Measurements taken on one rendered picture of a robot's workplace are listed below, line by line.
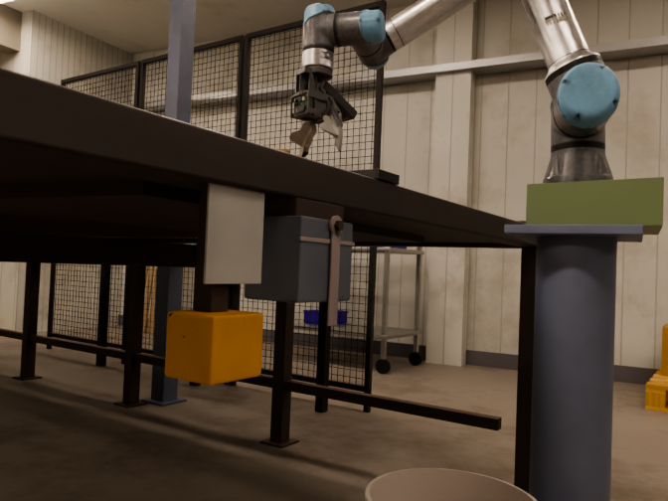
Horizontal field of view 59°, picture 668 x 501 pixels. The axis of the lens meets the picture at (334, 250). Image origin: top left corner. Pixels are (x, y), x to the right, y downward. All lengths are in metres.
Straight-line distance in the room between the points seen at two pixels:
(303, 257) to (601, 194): 0.74
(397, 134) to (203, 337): 4.79
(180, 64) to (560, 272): 2.53
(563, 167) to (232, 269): 0.88
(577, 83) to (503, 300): 3.80
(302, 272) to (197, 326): 0.18
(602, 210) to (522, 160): 3.73
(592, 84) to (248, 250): 0.81
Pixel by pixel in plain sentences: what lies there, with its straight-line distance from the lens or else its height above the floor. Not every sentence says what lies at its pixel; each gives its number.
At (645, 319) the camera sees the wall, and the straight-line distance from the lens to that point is 4.91.
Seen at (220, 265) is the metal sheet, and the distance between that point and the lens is 0.72.
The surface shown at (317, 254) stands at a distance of 0.83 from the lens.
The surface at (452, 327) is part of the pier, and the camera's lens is 4.95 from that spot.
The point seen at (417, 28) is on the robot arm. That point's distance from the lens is 1.56.
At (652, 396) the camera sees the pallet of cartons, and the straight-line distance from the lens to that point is 4.01.
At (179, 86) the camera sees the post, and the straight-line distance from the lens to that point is 3.38.
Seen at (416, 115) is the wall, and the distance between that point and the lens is 5.38.
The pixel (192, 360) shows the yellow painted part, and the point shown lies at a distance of 0.71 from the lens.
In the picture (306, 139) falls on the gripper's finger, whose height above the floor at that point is 1.07.
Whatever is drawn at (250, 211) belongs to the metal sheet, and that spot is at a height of 0.83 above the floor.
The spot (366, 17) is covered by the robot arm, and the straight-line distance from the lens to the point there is 1.44.
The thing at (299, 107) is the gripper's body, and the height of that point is 1.13.
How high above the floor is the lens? 0.76
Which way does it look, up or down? 2 degrees up
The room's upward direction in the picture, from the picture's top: 2 degrees clockwise
